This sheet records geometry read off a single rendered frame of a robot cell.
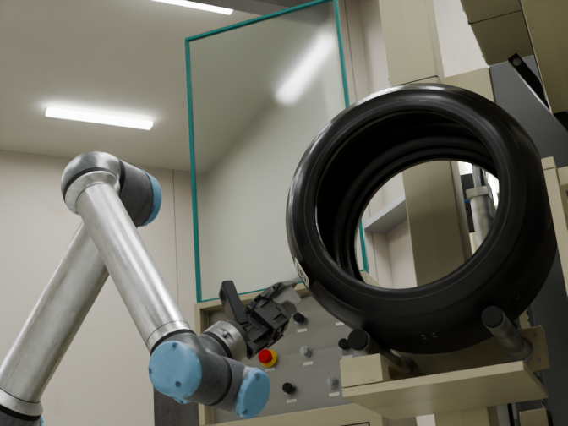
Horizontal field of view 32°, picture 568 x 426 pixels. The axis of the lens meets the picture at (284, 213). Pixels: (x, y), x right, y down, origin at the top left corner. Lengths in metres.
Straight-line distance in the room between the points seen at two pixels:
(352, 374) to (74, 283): 0.62
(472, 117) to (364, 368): 0.57
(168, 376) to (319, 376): 1.21
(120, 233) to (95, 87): 8.98
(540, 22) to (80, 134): 9.93
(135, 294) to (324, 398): 1.14
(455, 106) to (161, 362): 0.86
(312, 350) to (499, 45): 1.02
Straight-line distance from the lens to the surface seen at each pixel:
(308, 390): 2.84
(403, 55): 2.67
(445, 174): 2.49
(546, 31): 2.24
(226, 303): 2.00
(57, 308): 2.16
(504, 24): 2.41
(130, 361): 11.75
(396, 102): 2.15
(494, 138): 2.07
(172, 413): 8.78
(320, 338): 2.86
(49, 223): 12.02
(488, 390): 2.12
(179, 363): 1.66
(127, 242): 1.87
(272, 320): 1.96
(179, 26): 9.80
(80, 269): 2.14
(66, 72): 10.57
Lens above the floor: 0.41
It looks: 22 degrees up
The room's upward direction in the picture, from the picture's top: 5 degrees counter-clockwise
